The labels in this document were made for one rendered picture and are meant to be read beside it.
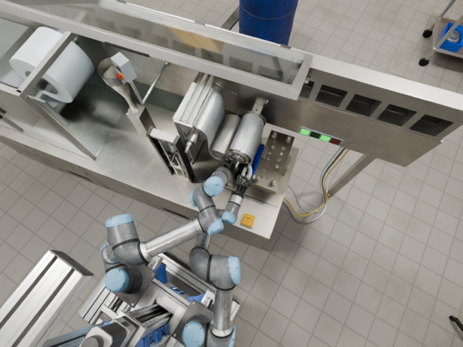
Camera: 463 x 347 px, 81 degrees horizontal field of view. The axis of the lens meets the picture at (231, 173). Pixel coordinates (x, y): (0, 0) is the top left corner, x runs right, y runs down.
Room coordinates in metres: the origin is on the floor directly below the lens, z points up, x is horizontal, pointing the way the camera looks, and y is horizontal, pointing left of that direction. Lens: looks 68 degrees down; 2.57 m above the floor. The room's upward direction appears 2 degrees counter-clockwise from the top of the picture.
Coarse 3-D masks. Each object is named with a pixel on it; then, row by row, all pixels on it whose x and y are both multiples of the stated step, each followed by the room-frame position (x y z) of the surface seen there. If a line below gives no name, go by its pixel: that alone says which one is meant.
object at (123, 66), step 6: (120, 54) 0.90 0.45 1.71; (114, 60) 0.87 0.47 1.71; (120, 60) 0.87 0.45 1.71; (126, 60) 0.87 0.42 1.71; (114, 66) 0.88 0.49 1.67; (120, 66) 0.83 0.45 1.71; (126, 66) 0.85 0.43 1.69; (120, 72) 0.86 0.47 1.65; (126, 72) 0.84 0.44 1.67; (132, 72) 0.86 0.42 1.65; (120, 78) 0.84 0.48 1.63; (126, 78) 0.83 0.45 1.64; (132, 78) 0.85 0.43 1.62
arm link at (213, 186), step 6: (216, 174) 0.43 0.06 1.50; (222, 174) 0.43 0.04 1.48; (210, 180) 0.39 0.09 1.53; (216, 180) 0.39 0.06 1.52; (222, 180) 0.39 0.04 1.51; (204, 186) 0.37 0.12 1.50; (210, 186) 0.37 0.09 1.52; (216, 186) 0.36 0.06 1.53; (222, 186) 0.37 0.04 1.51; (210, 192) 0.35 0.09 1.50; (216, 192) 0.34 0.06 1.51
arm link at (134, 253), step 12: (204, 216) 0.26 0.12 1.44; (216, 216) 0.26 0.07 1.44; (180, 228) 0.21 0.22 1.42; (192, 228) 0.21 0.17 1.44; (204, 228) 0.21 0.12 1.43; (216, 228) 0.21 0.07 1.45; (156, 240) 0.17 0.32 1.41; (168, 240) 0.17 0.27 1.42; (180, 240) 0.16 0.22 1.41; (120, 252) 0.12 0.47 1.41; (132, 252) 0.12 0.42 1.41; (144, 252) 0.12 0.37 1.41; (156, 252) 0.12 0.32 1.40; (132, 264) 0.08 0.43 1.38
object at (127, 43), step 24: (0, 0) 0.90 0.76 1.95; (24, 0) 0.99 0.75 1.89; (48, 0) 1.07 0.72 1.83; (72, 0) 1.17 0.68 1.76; (96, 0) 1.28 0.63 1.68; (48, 24) 0.80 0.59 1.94; (72, 24) 0.77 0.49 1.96; (192, 24) 1.10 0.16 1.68; (120, 48) 0.69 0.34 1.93; (144, 48) 0.67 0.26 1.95; (216, 72) 0.57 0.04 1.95; (240, 72) 0.56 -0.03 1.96; (288, 96) 0.48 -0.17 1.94
